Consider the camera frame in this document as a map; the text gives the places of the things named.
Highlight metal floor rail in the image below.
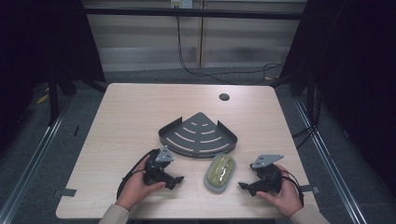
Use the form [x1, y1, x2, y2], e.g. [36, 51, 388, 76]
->
[0, 101, 74, 224]
[292, 96, 370, 224]

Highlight dark grey corner shelf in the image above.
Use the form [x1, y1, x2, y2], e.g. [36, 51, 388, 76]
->
[157, 111, 239, 159]

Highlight white wall socket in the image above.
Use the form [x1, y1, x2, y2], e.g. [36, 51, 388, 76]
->
[169, 0, 194, 9]

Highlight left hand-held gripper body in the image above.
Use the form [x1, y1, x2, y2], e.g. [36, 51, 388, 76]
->
[142, 146, 178, 188]

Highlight black wall cable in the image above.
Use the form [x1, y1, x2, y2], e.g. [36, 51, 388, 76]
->
[176, 16, 284, 86]

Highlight person's left hand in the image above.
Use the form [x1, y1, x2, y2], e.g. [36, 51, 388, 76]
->
[115, 155, 167, 212]

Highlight green sponge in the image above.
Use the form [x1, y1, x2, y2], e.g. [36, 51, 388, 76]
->
[203, 152, 237, 194]

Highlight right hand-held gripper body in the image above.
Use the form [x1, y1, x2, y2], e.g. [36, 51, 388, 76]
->
[248, 154, 285, 196]

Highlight black metal stand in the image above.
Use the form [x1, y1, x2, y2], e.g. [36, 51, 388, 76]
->
[47, 74, 61, 127]
[305, 69, 322, 129]

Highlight black horizontal bar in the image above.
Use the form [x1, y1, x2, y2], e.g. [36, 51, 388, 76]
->
[83, 7, 305, 21]

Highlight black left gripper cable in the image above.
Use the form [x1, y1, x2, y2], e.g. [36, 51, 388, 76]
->
[116, 148, 161, 201]

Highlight black floor cables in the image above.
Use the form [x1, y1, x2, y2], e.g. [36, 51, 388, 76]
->
[291, 124, 317, 149]

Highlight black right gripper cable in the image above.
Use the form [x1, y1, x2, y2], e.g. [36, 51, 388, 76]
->
[279, 169, 305, 207]

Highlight black curtain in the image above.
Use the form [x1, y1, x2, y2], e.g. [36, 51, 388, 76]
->
[278, 0, 396, 190]
[0, 0, 106, 153]

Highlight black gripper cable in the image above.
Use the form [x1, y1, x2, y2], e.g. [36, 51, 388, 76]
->
[116, 148, 161, 201]
[279, 169, 305, 207]

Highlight green soap bar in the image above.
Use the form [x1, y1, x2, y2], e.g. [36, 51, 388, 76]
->
[207, 154, 234, 189]

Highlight yellow floor tape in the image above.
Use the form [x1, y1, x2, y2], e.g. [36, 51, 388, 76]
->
[35, 92, 50, 105]

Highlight person's right hand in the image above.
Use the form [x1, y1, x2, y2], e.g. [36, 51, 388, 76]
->
[255, 163, 304, 218]

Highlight grey tape piece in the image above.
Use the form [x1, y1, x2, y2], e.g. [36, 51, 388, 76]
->
[52, 188, 78, 199]
[300, 184, 321, 195]

